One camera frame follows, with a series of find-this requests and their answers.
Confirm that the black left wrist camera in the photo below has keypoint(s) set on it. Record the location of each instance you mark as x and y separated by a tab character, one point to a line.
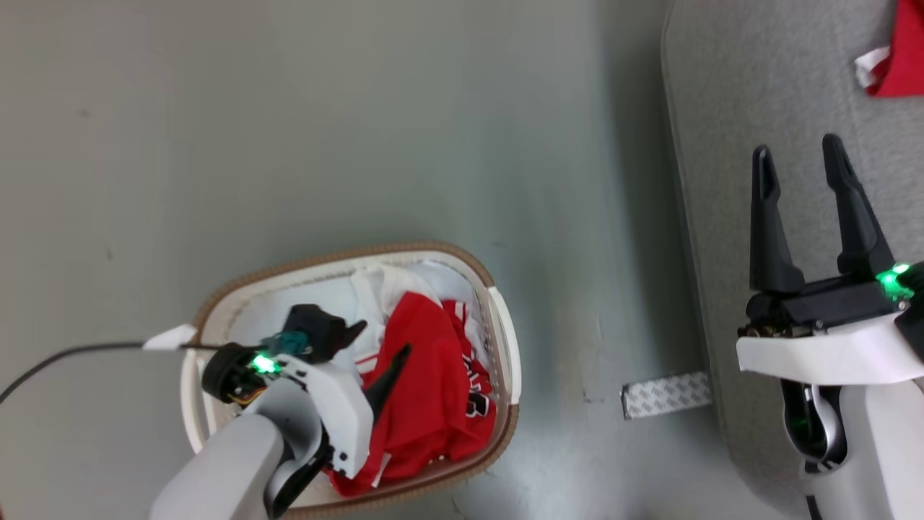
314	328

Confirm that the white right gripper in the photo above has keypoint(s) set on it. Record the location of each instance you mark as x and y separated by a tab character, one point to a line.
830	350

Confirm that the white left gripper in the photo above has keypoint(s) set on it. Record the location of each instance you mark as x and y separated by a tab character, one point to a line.
339	412

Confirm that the red sports jersey white trim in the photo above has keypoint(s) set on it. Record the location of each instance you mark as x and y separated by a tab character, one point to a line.
906	58

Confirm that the white garment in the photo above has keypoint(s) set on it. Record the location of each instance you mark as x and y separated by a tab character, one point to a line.
426	278

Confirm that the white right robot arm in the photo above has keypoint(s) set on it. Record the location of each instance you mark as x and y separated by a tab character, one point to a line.
881	448

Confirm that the grey fabric sofa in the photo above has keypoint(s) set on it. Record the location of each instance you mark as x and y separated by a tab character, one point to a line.
758	87

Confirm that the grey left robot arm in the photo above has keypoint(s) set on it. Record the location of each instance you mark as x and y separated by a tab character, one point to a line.
224	469

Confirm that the white laundry basket brown rim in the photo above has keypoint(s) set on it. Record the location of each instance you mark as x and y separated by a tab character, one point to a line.
505	347

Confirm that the red jersey with lettering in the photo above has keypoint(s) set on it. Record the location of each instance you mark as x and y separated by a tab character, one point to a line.
433	375

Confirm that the grey patterned tape strip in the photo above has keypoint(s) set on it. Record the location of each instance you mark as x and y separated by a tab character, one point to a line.
664	395

